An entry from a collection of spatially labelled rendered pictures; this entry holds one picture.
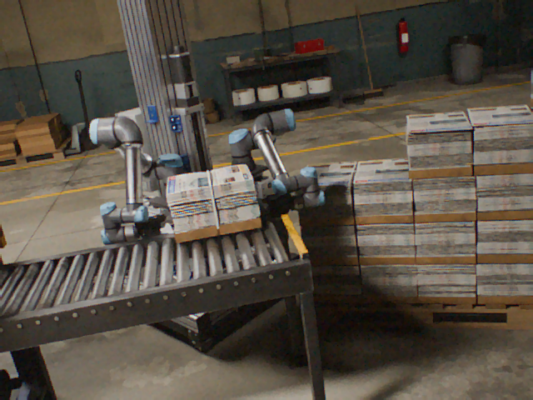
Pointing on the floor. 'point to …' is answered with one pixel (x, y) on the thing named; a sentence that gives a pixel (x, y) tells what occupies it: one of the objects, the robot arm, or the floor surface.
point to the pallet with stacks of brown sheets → (32, 139)
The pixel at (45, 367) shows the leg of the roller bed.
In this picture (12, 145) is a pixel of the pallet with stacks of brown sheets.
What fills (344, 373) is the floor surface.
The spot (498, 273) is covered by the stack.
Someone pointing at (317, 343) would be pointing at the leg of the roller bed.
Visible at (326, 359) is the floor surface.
